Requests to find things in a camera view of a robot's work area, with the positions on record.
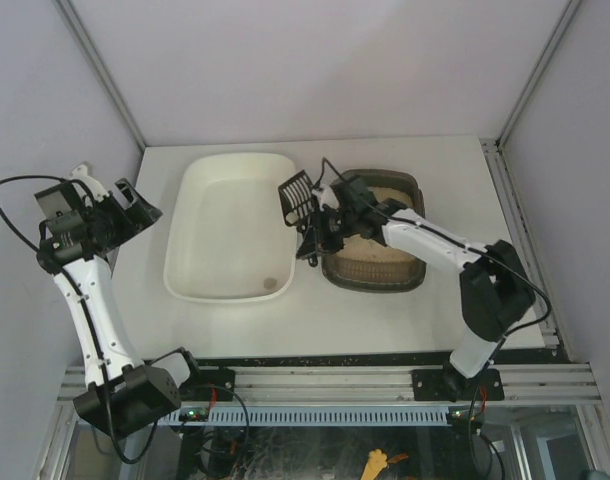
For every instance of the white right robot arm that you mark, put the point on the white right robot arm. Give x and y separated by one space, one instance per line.
494 290

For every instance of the dark grey litter box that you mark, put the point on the dark grey litter box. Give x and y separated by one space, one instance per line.
379 277

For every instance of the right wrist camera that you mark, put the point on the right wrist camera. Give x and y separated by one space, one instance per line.
353 194

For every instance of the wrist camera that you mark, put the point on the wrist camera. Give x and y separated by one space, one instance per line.
353 194
65 205

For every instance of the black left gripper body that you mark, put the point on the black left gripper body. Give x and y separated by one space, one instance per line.
118 216

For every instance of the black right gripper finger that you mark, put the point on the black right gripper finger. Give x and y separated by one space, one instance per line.
332 237
308 246

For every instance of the beige cat litter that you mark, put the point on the beige cat litter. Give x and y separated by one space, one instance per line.
357 248

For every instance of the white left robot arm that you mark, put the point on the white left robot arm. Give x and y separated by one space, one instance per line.
123 392

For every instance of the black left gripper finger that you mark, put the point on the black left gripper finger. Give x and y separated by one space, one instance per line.
117 233
139 211

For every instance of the aluminium frame rail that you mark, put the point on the aluminium frame rail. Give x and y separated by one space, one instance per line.
515 385

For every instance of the grey clump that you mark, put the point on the grey clump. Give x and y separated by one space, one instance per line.
270 283

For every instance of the black litter scoop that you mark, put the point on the black litter scoop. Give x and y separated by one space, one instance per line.
296 197

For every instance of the white plastic bin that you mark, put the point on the white plastic bin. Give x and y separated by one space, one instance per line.
227 233

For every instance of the grey slotted cable duct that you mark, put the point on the grey slotted cable duct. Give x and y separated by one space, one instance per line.
306 416

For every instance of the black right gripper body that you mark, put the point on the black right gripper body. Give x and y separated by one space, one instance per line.
320 229

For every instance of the yellow toy figure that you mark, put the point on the yellow toy figure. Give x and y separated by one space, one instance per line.
376 462

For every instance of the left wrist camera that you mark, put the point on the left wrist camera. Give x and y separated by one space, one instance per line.
65 205

